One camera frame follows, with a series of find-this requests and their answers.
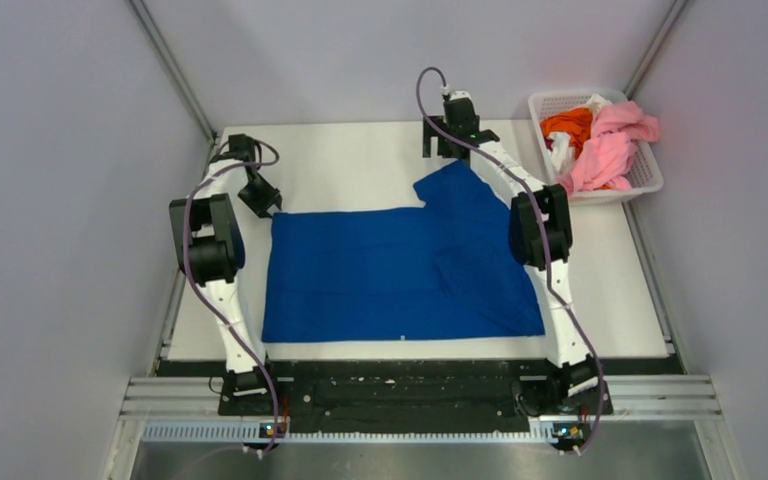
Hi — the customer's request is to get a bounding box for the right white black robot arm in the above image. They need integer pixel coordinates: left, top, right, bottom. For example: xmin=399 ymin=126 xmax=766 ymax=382
xmin=423 ymin=86 xmax=607 ymax=412

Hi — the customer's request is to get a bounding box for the pink t shirt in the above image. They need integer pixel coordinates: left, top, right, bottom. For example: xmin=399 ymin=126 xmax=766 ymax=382
xmin=556 ymin=101 xmax=661 ymax=195

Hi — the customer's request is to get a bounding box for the white t shirt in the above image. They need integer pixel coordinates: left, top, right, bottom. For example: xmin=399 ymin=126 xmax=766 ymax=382
xmin=543 ymin=94 xmax=613 ymax=174

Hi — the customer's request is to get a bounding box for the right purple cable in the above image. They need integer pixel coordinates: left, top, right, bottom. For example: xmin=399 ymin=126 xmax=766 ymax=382
xmin=415 ymin=66 xmax=607 ymax=455

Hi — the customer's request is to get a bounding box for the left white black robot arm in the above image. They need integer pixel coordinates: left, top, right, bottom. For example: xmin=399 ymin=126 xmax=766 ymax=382
xmin=168 ymin=134 xmax=283 ymax=414

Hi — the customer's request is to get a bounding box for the white plastic laundry basket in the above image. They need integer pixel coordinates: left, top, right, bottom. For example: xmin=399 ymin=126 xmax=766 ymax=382
xmin=528 ymin=89 xmax=663 ymax=205

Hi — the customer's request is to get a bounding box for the blue t shirt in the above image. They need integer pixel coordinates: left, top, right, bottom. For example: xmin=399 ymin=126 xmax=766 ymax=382
xmin=262 ymin=162 xmax=545 ymax=343

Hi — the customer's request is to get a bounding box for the aluminium frame rail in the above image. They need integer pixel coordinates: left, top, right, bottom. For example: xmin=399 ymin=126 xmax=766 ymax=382
xmin=103 ymin=366 xmax=741 ymax=479

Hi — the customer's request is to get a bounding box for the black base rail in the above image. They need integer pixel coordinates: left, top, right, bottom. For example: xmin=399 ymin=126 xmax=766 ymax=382
xmin=156 ymin=359 xmax=681 ymax=436

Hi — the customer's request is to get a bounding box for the orange t shirt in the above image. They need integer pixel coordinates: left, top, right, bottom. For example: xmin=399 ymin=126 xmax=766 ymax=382
xmin=540 ymin=107 xmax=594 ymax=158

